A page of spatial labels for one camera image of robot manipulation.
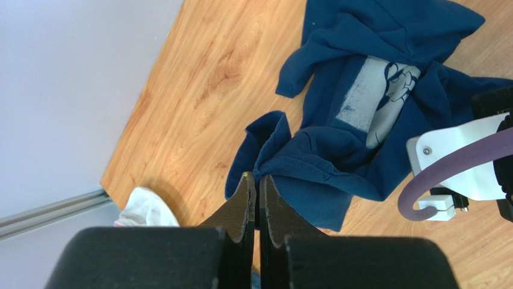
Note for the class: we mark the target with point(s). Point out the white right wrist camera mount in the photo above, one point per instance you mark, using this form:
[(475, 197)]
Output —
[(473, 160)]

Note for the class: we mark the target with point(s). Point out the left aluminium corner post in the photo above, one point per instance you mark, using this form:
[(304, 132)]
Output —
[(23, 222)]

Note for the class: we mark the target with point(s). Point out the navy blue t shirt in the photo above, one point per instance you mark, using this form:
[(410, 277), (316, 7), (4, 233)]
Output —
[(374, 76)]

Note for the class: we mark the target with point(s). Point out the white mesh laundry bag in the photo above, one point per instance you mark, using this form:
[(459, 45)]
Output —
[(146, 208)]

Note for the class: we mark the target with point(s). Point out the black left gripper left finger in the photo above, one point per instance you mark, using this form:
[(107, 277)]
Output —
[(217, 253)]

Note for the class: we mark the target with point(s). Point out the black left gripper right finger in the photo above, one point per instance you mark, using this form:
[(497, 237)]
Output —
[(295, 254)]

